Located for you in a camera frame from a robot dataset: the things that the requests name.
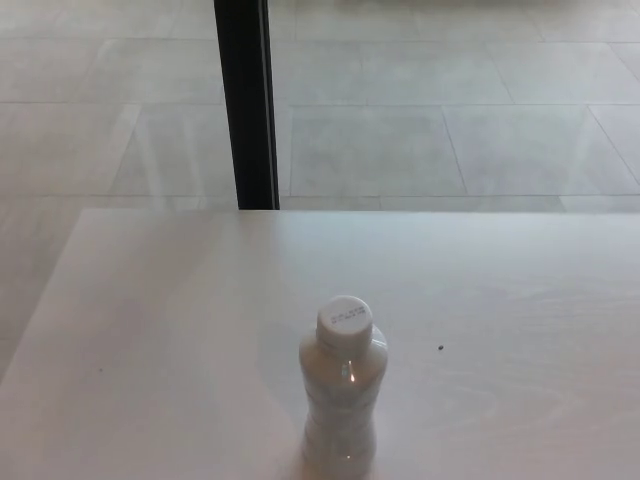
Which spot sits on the white plastic bottle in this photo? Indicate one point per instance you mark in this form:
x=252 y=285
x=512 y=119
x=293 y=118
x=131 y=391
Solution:
x=342 y=415

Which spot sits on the black vertical frame post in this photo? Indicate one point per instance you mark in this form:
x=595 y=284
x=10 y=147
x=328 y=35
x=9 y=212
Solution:
x=245 y=100

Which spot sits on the white screw bottle cap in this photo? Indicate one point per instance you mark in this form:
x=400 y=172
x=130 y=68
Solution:
x=345 y=320

